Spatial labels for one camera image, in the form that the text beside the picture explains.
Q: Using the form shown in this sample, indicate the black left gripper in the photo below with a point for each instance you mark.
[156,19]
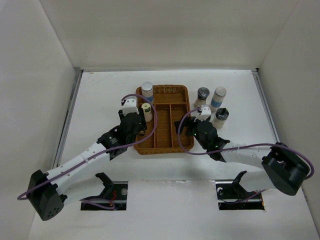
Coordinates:
[142,127]

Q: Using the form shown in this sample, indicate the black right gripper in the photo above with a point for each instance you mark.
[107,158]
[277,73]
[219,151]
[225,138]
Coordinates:
[183,124]

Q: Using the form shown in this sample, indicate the yellow cap spice bottle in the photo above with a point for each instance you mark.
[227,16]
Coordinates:
[147,111]

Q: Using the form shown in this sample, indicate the black cap sugar grinder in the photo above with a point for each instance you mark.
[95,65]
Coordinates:
[202,95]

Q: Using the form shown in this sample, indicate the black knob cap jar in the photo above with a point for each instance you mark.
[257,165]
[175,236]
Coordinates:
[220,117]

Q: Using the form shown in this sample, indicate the blue label silver cap bottle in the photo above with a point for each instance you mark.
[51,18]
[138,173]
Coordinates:
[147,90]

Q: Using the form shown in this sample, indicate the tall blue label bottle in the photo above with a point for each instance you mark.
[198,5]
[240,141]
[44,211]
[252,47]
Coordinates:
[217,98]

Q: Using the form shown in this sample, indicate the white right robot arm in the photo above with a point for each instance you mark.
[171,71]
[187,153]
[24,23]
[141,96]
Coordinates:
[280,167]

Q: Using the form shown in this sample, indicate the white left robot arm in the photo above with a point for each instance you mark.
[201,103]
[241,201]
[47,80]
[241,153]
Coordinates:
[82,178]

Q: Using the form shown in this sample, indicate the brown wicker divided basket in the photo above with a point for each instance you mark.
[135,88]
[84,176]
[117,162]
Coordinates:
[171,103]

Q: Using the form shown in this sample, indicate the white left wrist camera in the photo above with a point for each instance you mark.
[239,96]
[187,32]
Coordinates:
[129,105]

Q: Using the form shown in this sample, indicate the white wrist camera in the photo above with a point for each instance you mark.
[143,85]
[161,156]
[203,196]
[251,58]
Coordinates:
[129,105]
[204,113]

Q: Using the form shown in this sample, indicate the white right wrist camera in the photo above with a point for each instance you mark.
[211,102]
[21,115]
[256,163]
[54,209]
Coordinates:
[204,113]

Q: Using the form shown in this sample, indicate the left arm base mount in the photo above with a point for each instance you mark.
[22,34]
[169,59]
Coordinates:
[113,196]

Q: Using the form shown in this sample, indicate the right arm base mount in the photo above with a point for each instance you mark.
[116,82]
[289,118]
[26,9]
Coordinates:
[232,196]

